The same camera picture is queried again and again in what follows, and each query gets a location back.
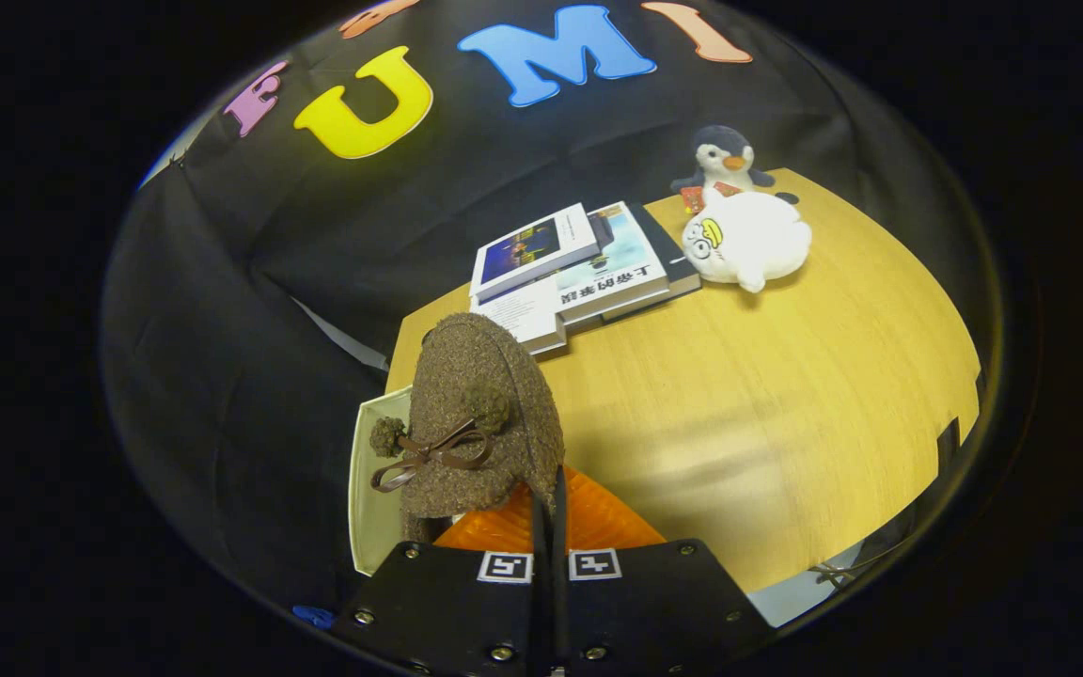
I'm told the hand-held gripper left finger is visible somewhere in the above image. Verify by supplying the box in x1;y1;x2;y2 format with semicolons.
330;496;550;677

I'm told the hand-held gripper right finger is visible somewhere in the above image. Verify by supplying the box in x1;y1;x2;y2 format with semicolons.
549;465;777;677

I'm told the green fabric storage box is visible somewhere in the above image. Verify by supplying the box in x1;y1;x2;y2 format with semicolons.
349;386;456;576

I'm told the brown fuzzy shoe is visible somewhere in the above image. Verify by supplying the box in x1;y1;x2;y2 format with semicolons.
370;313;566;544

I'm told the plain white book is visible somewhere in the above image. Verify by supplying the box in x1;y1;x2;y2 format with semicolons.
469;277;569;356

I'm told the dark cover book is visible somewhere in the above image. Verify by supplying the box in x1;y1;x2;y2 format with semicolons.
598;202;702;323

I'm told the small blue cover book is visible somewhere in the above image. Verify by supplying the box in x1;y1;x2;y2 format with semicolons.
469;203;601;304

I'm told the white round plush toy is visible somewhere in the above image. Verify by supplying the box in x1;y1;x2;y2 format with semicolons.
681;188;812;294

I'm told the penguin plush toy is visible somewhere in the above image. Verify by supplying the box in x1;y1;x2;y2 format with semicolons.
670;125;776;213

